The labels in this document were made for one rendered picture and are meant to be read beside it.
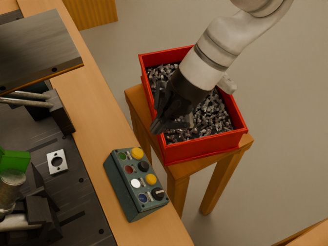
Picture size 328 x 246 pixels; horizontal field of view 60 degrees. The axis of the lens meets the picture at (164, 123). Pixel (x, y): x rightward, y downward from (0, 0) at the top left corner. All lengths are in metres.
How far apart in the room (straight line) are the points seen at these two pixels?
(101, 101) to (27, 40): 0.25
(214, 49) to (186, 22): 1.94
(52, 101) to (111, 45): 1.60
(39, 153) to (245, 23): 0.54
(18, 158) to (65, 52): 0.21
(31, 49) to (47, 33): 0.05
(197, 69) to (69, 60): 0.24
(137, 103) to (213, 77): 0.43
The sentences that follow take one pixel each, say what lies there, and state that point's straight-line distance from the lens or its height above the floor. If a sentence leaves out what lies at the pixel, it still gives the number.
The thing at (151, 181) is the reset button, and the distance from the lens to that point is 0.62.
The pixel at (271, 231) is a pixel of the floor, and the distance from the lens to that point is 1.64.
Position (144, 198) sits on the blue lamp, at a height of 0.95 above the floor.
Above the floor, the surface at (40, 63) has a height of 1.13.
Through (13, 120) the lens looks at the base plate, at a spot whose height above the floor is 0.90.
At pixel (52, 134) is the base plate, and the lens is 0.76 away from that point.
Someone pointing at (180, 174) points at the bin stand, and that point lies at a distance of 0.78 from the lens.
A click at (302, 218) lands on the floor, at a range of 1.72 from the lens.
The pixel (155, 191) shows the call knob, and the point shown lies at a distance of 0.61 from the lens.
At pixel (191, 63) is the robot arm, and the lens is 0.49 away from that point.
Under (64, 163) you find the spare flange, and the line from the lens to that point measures 0.71.
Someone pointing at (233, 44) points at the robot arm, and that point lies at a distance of 0.47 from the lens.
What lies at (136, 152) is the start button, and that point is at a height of 0.94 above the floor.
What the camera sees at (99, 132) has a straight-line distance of 0.73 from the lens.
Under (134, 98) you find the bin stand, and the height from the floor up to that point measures 0.80.
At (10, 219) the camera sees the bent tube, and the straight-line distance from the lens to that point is 0.60.
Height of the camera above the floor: 1.52
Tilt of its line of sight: 59 degrees down
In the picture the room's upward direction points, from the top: straight up
